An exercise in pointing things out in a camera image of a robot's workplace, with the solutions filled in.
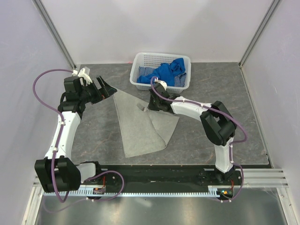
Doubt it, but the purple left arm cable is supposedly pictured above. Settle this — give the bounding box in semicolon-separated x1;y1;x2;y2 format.
32;68;125;214

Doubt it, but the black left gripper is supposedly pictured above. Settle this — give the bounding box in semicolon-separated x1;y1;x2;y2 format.
79;76;116;105

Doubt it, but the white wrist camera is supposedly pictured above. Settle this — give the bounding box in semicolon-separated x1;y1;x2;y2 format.
72;67;93;86
154;79;167;90

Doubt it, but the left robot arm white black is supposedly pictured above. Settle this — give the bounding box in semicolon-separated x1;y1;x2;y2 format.
34;76;117;193

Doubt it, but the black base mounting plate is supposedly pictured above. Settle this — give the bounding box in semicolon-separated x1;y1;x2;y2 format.
83;165;242;187

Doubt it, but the aluminium corner frame post left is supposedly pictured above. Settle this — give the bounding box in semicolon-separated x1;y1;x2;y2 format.
32;0;77;69

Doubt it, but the aluminium corner frame post right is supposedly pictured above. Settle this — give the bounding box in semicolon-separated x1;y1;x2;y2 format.
238;0;281;69

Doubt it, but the aluminium corner frame post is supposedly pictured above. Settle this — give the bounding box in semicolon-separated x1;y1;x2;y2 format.
32;0;77;69
238;0;281;69

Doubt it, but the silver metal fork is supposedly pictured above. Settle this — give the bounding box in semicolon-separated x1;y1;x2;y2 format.
136;103;150;112

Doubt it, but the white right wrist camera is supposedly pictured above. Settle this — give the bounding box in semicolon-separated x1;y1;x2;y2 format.
154;79;167;90

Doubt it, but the white perforated plastic basket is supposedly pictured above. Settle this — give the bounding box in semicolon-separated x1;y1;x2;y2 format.
129;52;191;94

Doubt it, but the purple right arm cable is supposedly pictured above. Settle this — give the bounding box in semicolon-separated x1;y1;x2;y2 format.
150;76;248;203

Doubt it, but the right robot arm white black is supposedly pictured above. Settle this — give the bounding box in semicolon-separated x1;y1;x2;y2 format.
148;82;237;185

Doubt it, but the slotted cable duct rail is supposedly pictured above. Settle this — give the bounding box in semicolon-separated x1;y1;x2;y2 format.
77;185;242;196

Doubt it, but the blue towel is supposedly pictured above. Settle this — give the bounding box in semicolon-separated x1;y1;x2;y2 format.
136;58;187;87

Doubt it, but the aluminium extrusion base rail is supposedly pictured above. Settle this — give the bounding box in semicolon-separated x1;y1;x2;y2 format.
243;168;288;188

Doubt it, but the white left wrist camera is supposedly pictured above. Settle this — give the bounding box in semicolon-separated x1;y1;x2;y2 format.
72;67;93;86

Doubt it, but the blue checkered cloth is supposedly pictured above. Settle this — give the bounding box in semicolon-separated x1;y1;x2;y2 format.
136;65;187;87

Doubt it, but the grey cloth napkin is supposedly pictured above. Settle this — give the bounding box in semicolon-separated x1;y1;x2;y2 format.
113;90;179;158

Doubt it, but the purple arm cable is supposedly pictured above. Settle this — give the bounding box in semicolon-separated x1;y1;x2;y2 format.
32;68;125;214
150;76;248;203

